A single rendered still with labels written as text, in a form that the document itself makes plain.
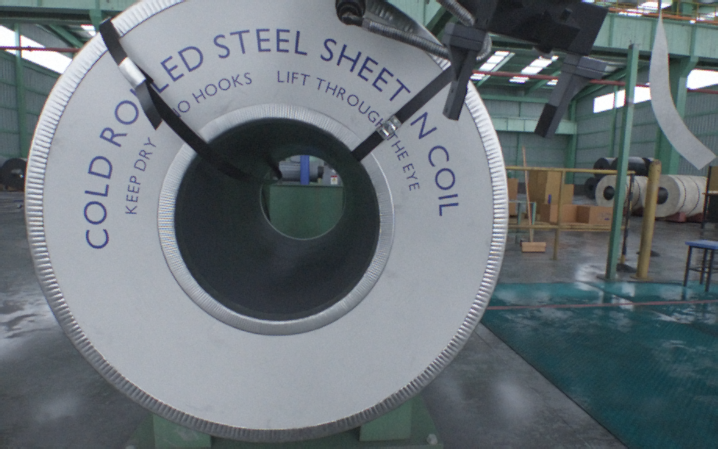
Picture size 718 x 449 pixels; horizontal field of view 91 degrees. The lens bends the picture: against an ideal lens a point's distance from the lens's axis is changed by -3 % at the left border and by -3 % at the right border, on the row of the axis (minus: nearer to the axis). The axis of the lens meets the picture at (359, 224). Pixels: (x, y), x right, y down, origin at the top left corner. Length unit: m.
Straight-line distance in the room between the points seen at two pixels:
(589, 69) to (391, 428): 1.18
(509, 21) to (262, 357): 0.88
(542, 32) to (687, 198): 12.57
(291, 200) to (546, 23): 3.08
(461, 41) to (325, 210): 3.02
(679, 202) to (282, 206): 11.17
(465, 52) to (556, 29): 0.09
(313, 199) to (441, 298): 2.52
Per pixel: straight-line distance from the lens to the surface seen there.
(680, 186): 12.86
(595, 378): 2.11
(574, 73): 0.53
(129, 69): 0.97
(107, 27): 1.06
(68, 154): 1.07
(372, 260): 0.93
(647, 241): 4.48
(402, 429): 1.40
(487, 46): 0.76
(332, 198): 3.40
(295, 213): 3.41
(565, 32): 0.46
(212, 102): 0.95
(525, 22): 0.48
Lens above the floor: 0.88
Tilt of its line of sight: 7 degrees down
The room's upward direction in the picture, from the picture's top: 2 degrees clockwise
